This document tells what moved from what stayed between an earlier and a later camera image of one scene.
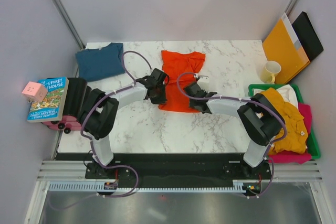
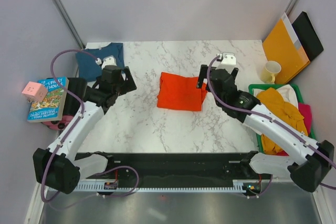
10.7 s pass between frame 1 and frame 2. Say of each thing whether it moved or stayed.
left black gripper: moved
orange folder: stayed
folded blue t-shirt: stayed
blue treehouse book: stayed
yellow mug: stayed
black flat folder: stayed
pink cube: stayed
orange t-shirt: moved
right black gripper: moved
